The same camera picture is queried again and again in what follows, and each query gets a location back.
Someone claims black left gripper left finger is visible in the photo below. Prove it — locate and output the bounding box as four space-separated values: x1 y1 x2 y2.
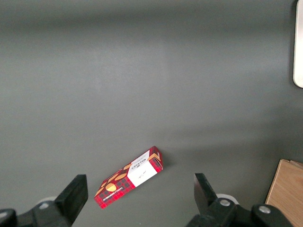
0 174 89 227

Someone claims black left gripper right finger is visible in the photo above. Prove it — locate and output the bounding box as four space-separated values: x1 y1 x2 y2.
187 173 294 227

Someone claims wooden drawer cabinet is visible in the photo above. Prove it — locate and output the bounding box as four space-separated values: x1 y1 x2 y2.
264 158 303 227

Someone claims red plaid cookie box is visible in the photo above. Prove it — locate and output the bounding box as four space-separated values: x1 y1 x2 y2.
93 145 164 211

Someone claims beige rectangular tray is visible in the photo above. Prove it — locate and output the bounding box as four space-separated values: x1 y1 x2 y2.
292 0 303 89

